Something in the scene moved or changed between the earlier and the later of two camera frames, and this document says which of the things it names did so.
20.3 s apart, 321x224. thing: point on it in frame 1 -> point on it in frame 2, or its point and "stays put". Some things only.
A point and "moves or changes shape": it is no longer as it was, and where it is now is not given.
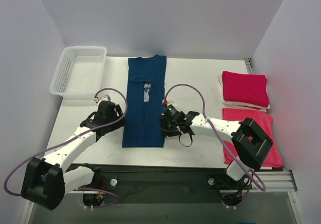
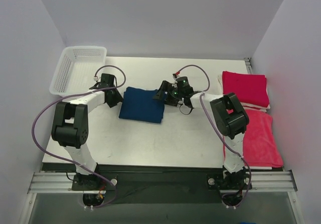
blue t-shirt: (145, 102) moves or changes shape
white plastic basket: (80, 73) stays put
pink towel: (264, 121) stays put
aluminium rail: (271, 181) stays put
